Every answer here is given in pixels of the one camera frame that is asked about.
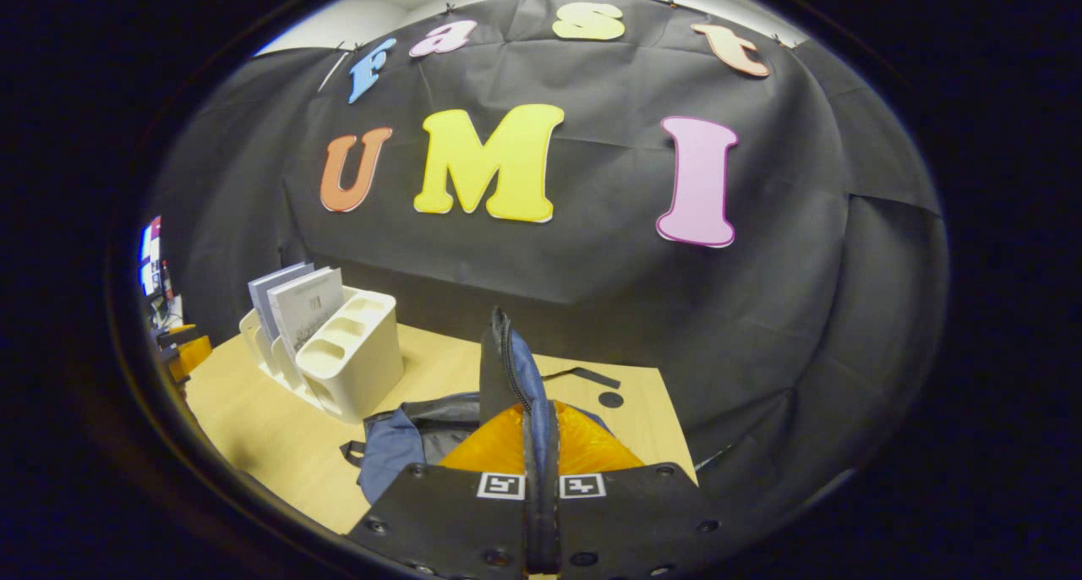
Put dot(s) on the blue-grey cover book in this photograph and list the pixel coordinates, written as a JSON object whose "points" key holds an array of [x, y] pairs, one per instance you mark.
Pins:
{"points": [[264, 297]]}

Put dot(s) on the blue schoolbag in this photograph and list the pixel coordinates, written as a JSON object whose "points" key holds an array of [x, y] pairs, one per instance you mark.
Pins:
{"points": [[389, 445]]}

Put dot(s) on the black backdrop cloth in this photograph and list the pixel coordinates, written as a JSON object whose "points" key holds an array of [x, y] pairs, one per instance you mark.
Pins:
{"points": [[592, 309]]}

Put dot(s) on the white patterned cover book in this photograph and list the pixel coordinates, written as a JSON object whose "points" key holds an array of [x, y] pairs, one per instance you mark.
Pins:
{"points": [[308, 305]]}

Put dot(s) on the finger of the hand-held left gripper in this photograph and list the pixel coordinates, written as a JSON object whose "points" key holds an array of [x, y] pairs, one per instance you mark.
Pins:
{"points": [[193, 356]]}

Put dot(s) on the white plastic bookshelf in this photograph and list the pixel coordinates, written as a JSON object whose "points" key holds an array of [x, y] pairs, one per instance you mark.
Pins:
{"points": [[355, 369]]}

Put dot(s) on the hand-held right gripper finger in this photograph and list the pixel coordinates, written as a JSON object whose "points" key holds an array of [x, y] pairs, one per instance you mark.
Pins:
{"points": [[551, 521], [532, 521]]}

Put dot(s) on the black round desk grommet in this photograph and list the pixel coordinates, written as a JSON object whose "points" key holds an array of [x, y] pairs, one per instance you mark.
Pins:
{"points": [[610, 399]]}

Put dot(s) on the computer monitor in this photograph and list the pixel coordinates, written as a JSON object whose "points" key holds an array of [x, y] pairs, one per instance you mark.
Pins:
{"points": [[150, 259]]}

